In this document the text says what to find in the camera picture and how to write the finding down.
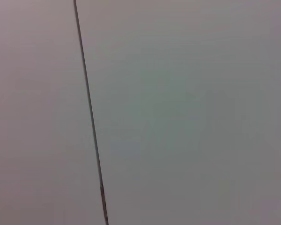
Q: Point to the thin dark wall panel seam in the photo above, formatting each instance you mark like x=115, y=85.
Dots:
x=93, y=126

